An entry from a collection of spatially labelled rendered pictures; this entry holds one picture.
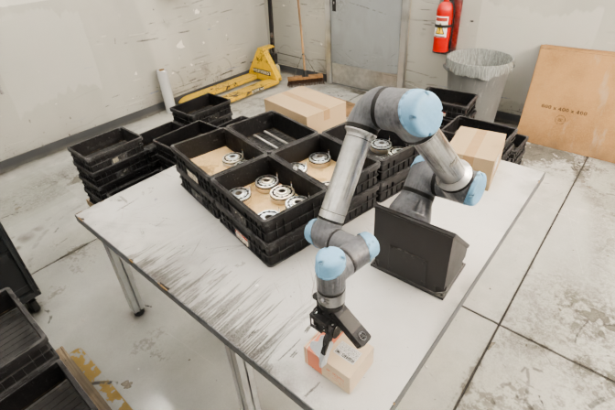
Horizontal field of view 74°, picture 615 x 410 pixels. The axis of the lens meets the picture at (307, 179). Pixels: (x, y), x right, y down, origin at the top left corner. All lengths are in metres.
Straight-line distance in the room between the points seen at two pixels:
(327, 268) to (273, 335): 0.46
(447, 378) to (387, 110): 1.43
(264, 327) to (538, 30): 3.55
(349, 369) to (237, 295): 0.50
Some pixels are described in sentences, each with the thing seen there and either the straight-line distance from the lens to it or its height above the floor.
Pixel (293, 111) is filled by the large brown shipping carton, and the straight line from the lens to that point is 2.32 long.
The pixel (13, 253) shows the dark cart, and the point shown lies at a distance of 2.60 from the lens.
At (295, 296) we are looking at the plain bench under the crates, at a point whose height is 0.70.
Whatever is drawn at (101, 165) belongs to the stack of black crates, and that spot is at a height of 0.52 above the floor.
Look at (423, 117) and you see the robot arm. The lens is 1.06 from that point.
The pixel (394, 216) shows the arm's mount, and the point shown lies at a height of 0.96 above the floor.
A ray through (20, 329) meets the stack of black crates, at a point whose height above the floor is 0.49.
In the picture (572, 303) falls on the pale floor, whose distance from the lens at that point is 2.69.
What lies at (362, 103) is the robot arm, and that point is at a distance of 1.14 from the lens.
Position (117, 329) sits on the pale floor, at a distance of 2.55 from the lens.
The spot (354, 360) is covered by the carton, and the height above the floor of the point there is 0.78.
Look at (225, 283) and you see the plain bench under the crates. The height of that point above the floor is 0.70.
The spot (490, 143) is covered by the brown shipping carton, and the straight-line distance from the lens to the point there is 2.14.
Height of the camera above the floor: 1.80
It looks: 32 degrees down
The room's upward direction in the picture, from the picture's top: 3 degrees counter-clockwise
